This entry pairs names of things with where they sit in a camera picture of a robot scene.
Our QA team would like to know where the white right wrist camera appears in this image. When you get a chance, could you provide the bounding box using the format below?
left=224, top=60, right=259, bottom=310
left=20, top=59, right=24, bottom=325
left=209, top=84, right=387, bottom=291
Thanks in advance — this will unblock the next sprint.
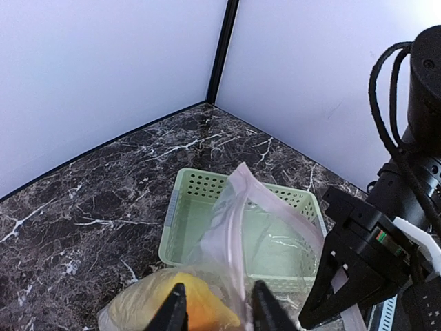
left=393, top=217, right=440, bottom=274

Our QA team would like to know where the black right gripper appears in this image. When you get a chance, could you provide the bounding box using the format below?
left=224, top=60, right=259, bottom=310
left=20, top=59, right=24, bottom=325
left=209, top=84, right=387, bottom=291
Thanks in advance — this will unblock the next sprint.
left=299, top=187, right=427, bottom=328

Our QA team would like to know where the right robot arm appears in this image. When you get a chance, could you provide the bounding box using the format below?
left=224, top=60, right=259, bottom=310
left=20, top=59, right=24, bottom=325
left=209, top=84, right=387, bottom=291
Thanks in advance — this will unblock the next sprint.
left=299, top=26, right=440, bottom=330

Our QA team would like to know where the white slotted cable duct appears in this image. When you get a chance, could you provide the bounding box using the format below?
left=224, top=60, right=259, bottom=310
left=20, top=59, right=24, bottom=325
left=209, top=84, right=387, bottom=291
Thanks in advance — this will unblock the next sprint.
left=379, top=295, right=398, bottom=330

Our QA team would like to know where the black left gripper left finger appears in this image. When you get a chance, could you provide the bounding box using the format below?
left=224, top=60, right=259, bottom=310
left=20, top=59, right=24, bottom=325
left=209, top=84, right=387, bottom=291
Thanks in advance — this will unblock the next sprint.
left=147, top=283, right=188, bottom=331

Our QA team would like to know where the light green plastic basket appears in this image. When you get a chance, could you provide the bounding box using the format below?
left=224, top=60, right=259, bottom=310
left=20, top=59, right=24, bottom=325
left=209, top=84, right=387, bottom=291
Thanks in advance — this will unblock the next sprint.
left=158, top=168, right=318, bottom=292

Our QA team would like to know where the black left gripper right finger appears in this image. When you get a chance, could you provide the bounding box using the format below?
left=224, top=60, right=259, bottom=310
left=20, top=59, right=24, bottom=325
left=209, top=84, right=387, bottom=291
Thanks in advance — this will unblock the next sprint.
left=252, top=280, right=298, bottom=331

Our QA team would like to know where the clear dotted zip top bag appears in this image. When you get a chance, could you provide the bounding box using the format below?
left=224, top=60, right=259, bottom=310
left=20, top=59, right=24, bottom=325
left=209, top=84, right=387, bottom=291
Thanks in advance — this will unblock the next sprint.
left=96, top=161, right=365, bottom=331

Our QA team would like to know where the right black frame post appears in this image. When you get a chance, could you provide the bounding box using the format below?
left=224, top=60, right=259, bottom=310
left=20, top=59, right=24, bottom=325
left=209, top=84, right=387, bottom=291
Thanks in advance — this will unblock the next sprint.
left=205, top=0, right=240, bottom=105

